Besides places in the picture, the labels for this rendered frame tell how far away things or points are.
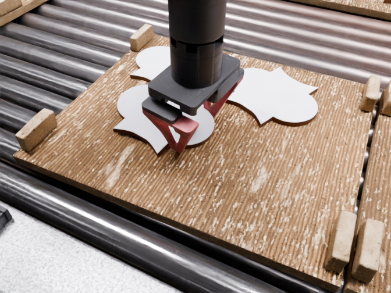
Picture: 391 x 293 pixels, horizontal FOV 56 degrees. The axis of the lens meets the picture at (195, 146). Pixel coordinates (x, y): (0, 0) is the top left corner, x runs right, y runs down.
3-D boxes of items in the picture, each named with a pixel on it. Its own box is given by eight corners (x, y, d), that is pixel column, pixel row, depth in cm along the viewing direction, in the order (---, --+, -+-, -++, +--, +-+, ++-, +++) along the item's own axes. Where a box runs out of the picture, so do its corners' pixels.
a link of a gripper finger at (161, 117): (145, 150, 47) (137, 94, 40) (177, 117, 51) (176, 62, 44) (188, 174, 45) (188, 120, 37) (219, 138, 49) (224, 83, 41)
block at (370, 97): (372, 114, 52) (379, 99, 50) (358, 110, 53) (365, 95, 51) (376, 90, 56) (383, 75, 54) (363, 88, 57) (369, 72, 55)
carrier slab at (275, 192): (336, 294, 36) (340, 287, 35) (16, 163, 48) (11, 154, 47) (374, 95, 58) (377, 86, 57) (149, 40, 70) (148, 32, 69)
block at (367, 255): (369, 285, 35) (379, 272, 33) (349, 277, 35) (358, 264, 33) (376, 235, 38) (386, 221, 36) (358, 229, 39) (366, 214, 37)
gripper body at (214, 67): (146, 97, 41) (140, 41, 36) (196, 54, 47) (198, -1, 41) (194, 121, 39) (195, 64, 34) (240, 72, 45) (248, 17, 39)
